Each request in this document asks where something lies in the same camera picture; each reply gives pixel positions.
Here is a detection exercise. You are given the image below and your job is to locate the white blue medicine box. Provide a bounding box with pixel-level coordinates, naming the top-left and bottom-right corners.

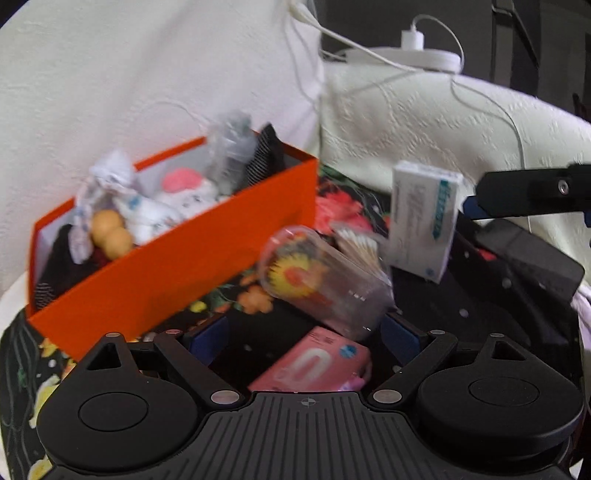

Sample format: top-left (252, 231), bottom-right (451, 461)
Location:
top-left (388, 161), bottom-right (464, 283)

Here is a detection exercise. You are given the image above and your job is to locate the clear plastic cup with flower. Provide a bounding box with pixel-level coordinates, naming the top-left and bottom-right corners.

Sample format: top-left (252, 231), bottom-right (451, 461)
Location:
top-left (256, 225), bottom-right (394, 341)

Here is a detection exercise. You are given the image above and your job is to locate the pink pad packet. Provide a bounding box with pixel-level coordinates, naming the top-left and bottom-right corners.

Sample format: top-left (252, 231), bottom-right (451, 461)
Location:
top-left (249, 327), bottom-right (372, 393)

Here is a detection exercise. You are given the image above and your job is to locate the black fabric item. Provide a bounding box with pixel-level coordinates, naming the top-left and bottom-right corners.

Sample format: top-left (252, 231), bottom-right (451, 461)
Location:
top-left (33, 224), bottom-right (109, 311)

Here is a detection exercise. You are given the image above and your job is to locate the white pink plush toy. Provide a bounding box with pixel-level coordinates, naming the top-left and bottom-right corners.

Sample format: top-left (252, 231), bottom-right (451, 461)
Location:
top-left (154, 167), bottom-right (228, 220)

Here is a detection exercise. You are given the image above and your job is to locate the white wet wipe sachet strip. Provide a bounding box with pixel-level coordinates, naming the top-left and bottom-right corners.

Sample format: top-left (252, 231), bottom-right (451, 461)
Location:
top-left (68, 149), bottom-right (184, 264)

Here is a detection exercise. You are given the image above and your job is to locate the black polka dot sock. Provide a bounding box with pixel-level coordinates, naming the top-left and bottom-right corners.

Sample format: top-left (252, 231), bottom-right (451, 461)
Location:
top-left (245, 123), bottom-right (287, 187)

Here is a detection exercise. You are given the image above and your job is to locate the clear plastic bag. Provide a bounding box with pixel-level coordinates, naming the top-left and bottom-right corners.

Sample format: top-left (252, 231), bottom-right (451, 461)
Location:
top-left (206, 110), bottom-right (257, 196)

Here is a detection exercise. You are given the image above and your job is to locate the orange cardboard box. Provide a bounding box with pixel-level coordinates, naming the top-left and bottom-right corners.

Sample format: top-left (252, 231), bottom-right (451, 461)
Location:
top-left (26, 145), bottom-right (318, 360)

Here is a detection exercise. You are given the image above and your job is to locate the cotton swab pack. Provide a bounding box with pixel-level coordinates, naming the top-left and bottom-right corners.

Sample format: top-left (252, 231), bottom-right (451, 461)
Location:
top-left (331, 221), bottom-right (392, 285)

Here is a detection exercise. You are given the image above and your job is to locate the wooden gourd toy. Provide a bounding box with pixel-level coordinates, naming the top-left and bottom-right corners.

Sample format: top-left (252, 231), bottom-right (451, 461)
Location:
top-left (91, 209), bottom-right (134, 260)

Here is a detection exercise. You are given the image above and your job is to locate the black floral cloth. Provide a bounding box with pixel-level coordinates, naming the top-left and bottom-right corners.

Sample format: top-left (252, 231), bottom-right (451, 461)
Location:
top-left (0, 163), bottom-right (583, 480)

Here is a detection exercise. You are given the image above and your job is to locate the white power strip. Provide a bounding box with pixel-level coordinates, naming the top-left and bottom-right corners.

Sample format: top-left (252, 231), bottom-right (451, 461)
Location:
top-left (344, 45), bottom-right (463, 75)

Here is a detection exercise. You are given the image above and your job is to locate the white charger plug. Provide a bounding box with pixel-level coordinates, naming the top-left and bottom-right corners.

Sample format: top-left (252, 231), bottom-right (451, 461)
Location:
top-left (401, 28), bottom-right (425, 51)

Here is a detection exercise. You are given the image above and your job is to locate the white pillow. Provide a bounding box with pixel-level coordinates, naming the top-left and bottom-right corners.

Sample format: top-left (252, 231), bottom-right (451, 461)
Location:
top-left (1, 1), bottom-right (324, 288)

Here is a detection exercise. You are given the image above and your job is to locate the white charging cable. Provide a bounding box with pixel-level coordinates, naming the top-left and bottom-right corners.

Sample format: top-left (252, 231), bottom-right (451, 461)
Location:
top-left (410, 13), bottom-right (528, 169)

